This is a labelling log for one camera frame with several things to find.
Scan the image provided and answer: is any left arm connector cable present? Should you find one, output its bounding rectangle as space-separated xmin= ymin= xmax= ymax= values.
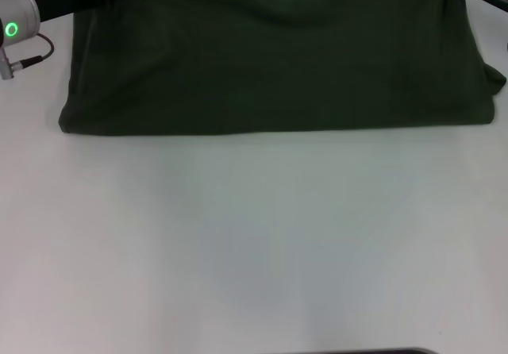
xmin=0 ymin=33 xmax=56 ymax=81

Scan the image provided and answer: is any dark green FREE t-shirt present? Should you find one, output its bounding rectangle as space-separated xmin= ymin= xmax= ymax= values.
xmin=57 ymin=0 xmax=508 ymax=137

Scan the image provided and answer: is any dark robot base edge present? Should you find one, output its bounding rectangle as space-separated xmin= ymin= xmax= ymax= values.
xmin=273 ymin=346 xmax=436 ymax=354

